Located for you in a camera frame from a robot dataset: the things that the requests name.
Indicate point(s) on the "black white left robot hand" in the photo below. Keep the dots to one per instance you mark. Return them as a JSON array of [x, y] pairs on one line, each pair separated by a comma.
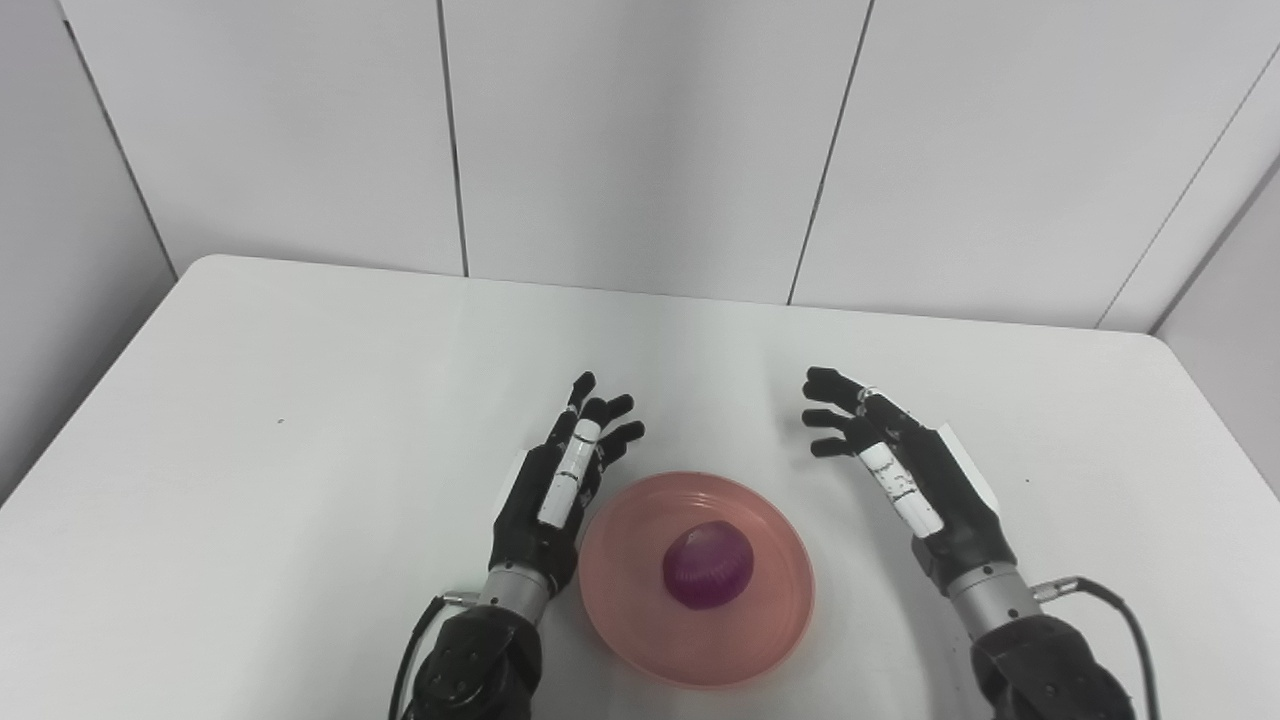
[[545, 510]]

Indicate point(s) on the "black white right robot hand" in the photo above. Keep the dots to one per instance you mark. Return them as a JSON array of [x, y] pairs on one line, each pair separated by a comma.
[[930, 490]]

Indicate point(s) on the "pink round plate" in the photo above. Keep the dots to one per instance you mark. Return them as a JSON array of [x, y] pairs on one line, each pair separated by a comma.
[[640, 620]]

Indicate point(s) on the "purple red onion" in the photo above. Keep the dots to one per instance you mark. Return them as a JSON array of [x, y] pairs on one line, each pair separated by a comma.
[[708, 565]]

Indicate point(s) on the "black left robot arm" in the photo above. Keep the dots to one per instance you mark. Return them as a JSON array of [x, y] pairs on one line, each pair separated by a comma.
[[480, 665]]

